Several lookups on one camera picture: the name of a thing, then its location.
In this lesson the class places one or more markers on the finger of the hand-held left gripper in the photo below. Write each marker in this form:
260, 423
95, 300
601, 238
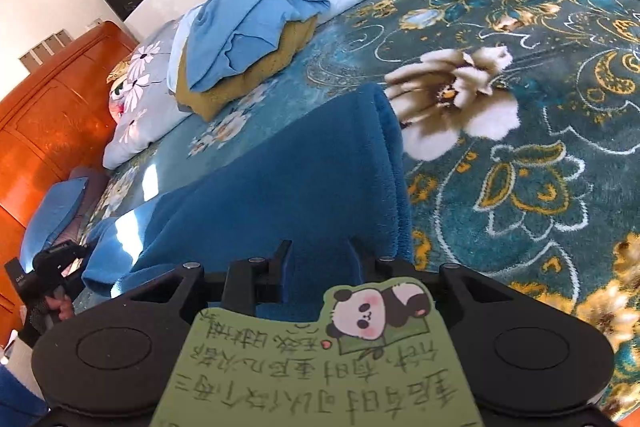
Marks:
60, 255

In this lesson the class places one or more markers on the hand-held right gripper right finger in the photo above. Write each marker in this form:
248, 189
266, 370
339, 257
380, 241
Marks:
385, 268

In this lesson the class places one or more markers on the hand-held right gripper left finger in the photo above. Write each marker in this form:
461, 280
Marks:
282, 268

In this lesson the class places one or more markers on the dark blue fleece jacket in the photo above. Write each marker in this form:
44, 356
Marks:
280, 187

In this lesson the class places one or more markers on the person's left hand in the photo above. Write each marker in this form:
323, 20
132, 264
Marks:
65, 307

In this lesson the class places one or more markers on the blue pillow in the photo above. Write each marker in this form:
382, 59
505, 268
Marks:
50, 212

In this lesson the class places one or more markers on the brown pillow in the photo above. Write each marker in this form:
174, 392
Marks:
97, 187

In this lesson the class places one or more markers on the green panda note card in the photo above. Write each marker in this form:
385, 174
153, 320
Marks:
300, 372

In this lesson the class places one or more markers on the blue denim cloth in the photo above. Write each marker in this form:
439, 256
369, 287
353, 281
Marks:
15, 402

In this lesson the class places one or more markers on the orange wooden headboard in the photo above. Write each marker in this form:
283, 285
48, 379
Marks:
50, 132

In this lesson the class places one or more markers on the colourful printed pillow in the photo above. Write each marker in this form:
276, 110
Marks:
116, 104

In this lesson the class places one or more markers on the teal floral blanket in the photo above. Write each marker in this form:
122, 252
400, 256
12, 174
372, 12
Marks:
525, 187

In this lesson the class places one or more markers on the mustard yellow garment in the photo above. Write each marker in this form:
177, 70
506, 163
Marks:
260, 72

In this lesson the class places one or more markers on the pale blue white garment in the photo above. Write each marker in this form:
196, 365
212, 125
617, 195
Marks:
176, 52

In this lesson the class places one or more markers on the light blue garment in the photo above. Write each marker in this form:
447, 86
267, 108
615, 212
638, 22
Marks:
260, 17

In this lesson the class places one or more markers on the beige wooden wall boxes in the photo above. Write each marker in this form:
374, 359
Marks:
45, 49

